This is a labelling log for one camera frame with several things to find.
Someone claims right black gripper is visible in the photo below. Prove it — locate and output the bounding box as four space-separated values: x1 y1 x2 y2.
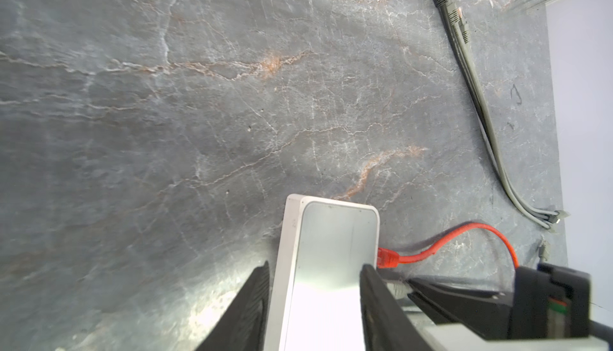
409 263 612 341

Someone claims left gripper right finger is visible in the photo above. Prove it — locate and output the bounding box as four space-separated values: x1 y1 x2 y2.
360 264 433 351

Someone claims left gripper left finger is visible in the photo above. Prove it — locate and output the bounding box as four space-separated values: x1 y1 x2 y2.
196 262 270 351

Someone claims red ethernet cable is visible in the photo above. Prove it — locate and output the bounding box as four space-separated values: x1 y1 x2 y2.
376 221 520 271

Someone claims white network switch box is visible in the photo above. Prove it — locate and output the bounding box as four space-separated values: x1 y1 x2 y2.
263 194 380 350

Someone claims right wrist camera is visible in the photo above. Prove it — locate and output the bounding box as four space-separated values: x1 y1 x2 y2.
402 306 612 351

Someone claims small black wire clip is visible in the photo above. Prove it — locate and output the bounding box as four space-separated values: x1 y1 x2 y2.
510 84 523 105

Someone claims grey cable bundle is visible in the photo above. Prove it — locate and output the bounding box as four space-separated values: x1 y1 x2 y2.
425 0 570 232

